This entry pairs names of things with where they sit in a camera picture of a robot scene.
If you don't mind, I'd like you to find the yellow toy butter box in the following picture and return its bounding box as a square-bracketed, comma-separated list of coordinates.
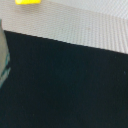
[15, 0, 41, 5]

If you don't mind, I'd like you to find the translucent greenish gripper finger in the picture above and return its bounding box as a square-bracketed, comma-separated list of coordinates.
[0, 19, 11, 88]

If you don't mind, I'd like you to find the beige woven placemat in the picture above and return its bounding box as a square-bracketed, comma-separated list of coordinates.
[0, 0, 128, 54]

